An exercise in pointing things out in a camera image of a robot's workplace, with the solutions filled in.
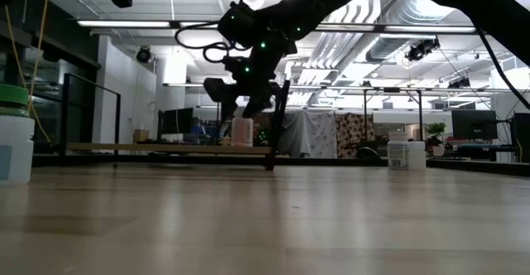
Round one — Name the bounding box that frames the black clothes rack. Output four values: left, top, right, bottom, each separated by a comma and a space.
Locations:
362, 86, 424, 144

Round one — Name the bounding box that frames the black computer monitor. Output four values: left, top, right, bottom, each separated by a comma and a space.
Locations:
512, 111, 530, 164
158, 107, 195, 136
450, 109, 499, 141

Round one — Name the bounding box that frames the ribbed ventilation duct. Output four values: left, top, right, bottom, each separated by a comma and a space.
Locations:
308, 0, 465, 75

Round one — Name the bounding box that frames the white patterned sheet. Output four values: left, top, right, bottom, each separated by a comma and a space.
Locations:
306, 113, 337, 159

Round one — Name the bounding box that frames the plain white medicine bottle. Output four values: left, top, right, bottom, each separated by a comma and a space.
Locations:
407, 140, 427, 171

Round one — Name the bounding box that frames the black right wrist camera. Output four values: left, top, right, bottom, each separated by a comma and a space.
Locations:
216, 1, 258, 49

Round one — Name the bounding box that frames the plain grey cloth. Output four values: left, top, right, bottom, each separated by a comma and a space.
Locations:
277, 109, 312, 158

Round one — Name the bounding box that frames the small pink medicine bottle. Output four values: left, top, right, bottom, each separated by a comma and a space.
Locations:
230, 108, 254, 148

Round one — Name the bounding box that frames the black metal rig frame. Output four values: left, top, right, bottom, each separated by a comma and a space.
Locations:
31, 152, 530, 178

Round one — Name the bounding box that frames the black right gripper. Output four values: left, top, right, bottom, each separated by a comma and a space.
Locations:
203, 55, 291, 123

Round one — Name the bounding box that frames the yellow hanging cable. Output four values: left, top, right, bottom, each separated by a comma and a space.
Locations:
3, 0, 53, 144

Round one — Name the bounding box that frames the long ceiling light strip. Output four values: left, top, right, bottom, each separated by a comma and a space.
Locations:
162, 82, 530, 94
76, 19, 477, 35

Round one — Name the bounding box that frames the white bottle with barcode label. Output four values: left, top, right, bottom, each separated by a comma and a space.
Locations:
387, 131, 410, 171

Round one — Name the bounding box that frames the dark floral cloth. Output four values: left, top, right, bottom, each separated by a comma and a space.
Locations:
252, 111, 272, 144

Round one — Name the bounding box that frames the red floral curtain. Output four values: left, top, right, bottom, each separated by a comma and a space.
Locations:
334, 112, 377, 159

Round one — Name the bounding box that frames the green-capped medicine bottle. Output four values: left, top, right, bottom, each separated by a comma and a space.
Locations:
0, 83, 36, 185

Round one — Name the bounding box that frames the wooden shelf with black frame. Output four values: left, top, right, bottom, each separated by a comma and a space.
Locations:
60, 73, 292, 171

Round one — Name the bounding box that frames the black ceiling spotlight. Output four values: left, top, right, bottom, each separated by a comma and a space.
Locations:
135, 46, 153, 65
404, 36, 441, 63

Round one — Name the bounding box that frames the leafy plant in white pot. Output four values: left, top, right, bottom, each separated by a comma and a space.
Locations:
425, 121, 449, 157

